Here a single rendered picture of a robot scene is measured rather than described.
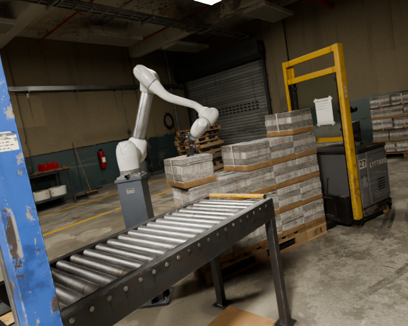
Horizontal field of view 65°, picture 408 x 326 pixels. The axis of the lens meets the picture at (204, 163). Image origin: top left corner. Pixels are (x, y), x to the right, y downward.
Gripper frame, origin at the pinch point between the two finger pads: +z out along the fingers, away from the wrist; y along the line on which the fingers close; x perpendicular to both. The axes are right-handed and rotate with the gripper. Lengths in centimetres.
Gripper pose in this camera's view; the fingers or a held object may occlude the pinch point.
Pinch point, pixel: (185, 148)
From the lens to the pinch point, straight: 265.4
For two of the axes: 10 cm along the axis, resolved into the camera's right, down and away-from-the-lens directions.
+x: 8.6, -2.0, 4.8
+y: 3.7, 8.8, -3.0
